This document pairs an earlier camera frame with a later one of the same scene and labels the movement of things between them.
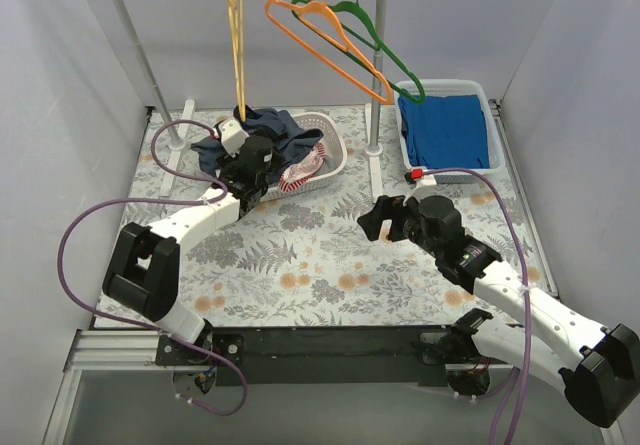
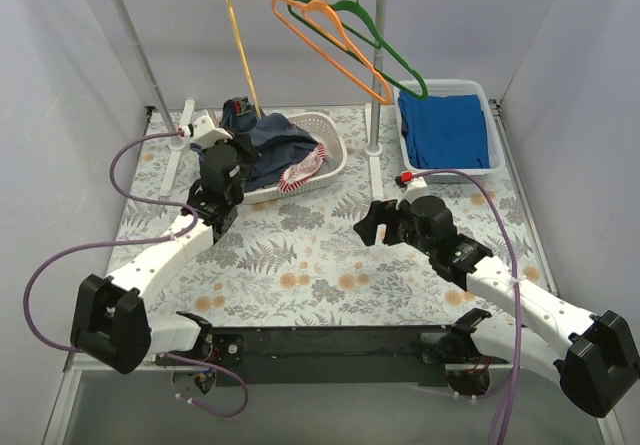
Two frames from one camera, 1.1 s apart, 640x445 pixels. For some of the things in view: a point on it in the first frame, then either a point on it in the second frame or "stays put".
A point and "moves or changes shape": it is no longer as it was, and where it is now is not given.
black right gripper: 396,220 stays put
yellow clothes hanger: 235,3 moves or changes shape
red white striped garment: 298,172 stays put
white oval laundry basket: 334,141 stays put
